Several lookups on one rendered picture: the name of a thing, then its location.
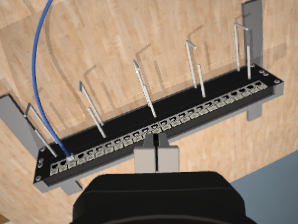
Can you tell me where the blue patch cable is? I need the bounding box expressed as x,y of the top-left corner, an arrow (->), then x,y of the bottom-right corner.
32,0 -> 67,151

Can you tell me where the black patch panel rack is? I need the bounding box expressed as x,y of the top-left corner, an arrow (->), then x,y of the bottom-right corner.
0,0 -> 284,196

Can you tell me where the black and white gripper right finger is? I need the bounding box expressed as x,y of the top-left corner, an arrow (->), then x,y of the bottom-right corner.
156,133 -> 180,173

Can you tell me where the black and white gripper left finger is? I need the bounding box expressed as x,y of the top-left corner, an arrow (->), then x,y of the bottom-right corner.
134,133 -> 157,173

